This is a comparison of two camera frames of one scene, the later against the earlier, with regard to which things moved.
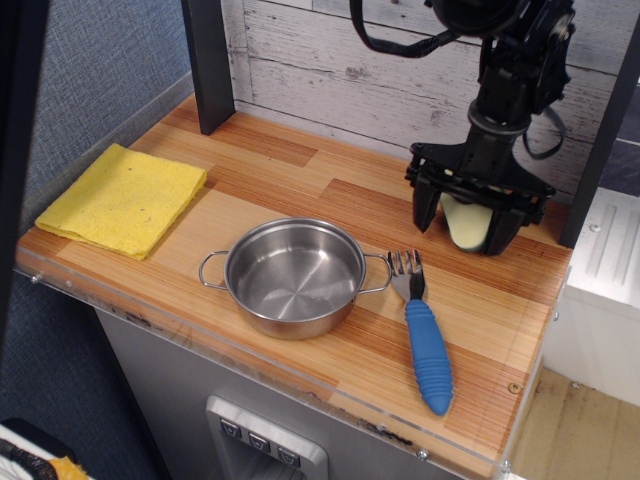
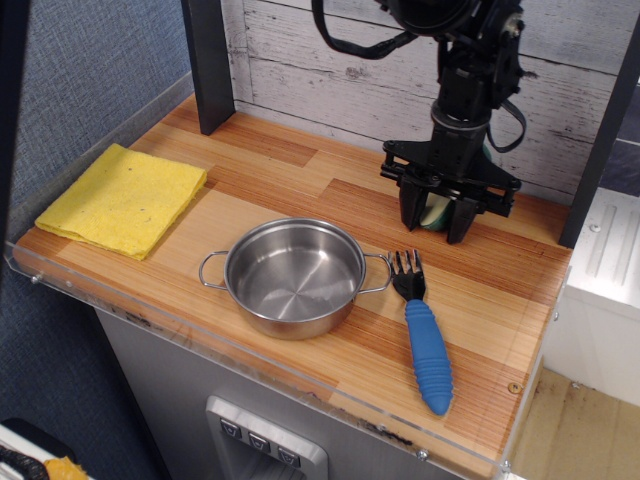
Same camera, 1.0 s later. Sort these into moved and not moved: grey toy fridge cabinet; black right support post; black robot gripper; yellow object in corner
Moved: black robot gripper
Not moved: grey toy fridge cabinet; black right support post; yellow object in corner
